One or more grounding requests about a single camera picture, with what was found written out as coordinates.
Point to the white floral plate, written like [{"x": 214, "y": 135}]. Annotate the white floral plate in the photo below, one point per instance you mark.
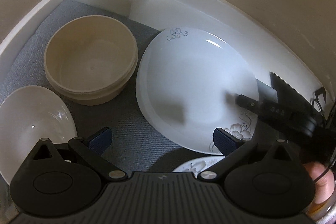
[{"x": 187, "y": 83}]

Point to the beige bowl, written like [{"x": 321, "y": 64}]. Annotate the beige bowl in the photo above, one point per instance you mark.
[{"x": 90, "y": 59}]

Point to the black gas stove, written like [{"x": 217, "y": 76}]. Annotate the black gas stove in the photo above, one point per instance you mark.
[{"x": 289, "y": 97}]

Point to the white bowl blue pattern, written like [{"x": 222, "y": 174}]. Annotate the white bowl blue pattern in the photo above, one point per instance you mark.
[{"x": 27, "y": 115}]

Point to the person's right hand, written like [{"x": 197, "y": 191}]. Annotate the person's right hand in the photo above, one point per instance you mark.
[{"x": 324, "y": 187}]

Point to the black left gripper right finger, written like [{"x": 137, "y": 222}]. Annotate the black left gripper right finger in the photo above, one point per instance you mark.
[{"x": 234, "y": 150}]

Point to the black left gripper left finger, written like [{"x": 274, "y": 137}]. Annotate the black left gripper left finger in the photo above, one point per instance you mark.
[{"x": 88, "y": 151}]

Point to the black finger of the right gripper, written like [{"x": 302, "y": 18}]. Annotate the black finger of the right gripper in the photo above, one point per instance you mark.
[{"x": 247, "y": 103}]

